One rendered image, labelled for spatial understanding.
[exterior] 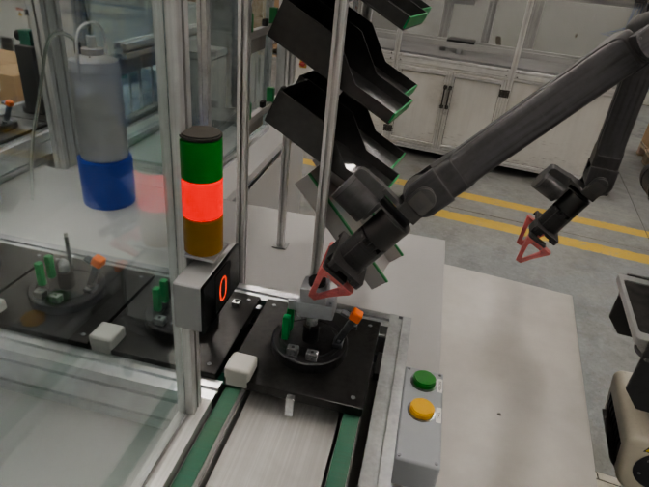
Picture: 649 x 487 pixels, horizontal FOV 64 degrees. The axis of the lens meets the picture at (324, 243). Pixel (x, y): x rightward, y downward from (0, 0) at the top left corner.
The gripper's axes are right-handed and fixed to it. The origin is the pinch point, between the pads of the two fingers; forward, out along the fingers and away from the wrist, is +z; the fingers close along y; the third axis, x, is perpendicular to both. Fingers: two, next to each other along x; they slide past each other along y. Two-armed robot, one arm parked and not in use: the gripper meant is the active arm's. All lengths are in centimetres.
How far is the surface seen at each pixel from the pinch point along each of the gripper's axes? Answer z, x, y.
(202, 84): 28, -51, -87
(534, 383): -7, 52, -15
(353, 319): -0.9, 8.3, 1.3
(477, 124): 22, 100, -397
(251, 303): 19.5, -3.7, -9.0
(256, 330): 17.3, -0.9, -1.1
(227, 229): 43, -15, -56
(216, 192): -13.8, -22.9, 19.4
